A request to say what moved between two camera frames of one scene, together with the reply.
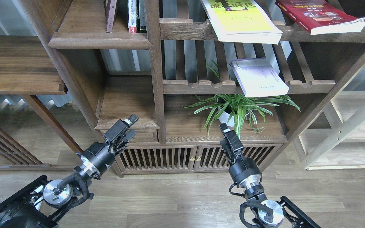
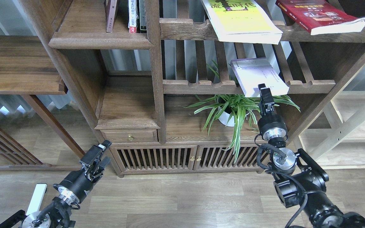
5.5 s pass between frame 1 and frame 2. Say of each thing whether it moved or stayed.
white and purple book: stayed
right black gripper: moved
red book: stayed
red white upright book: stayed
